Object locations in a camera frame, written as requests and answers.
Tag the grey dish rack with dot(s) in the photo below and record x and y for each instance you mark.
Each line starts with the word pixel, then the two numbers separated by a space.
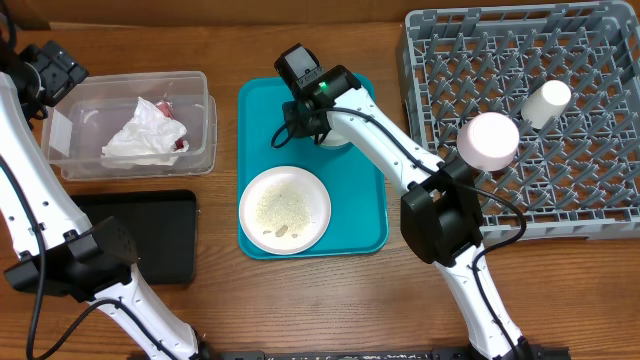
pixel 578 176

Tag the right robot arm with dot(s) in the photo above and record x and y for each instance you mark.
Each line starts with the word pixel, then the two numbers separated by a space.
pixel 439 204

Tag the red sauce packet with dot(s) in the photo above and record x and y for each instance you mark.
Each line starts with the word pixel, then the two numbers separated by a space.
pixel 167 109

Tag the white paper cup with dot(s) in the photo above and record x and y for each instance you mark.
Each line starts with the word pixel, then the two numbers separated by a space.
pixel 547 102

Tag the pink bowl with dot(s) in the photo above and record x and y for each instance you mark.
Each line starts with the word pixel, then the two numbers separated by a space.
pixel 488 142

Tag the food scrap on plate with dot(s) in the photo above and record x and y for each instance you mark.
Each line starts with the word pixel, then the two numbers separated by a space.
pixel 281 231

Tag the grey small bowl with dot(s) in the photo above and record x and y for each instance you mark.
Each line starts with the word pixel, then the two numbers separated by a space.
pixel 333 141

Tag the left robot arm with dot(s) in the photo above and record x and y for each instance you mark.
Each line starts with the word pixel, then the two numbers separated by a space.
pixel 61 252

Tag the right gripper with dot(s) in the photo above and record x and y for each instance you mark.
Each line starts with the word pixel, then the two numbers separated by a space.
pixel 296 129

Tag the white round plate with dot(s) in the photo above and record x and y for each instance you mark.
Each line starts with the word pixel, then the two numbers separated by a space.
pixel 284 195

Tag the black tray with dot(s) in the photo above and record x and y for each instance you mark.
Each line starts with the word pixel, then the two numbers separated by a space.
pixel 163 225

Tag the clear plastic bin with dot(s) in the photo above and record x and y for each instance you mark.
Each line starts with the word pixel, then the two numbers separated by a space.
pixel 84 122

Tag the teal serving tray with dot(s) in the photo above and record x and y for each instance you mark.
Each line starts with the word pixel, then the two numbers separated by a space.
pixel 359 221

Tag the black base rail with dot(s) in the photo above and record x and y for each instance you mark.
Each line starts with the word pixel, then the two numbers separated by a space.
pixel 456 353

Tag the white napkin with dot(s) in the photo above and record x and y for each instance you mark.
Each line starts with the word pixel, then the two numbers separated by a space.
pixel 147 139

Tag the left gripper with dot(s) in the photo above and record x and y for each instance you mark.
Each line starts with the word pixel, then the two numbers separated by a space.
pixel 59 71

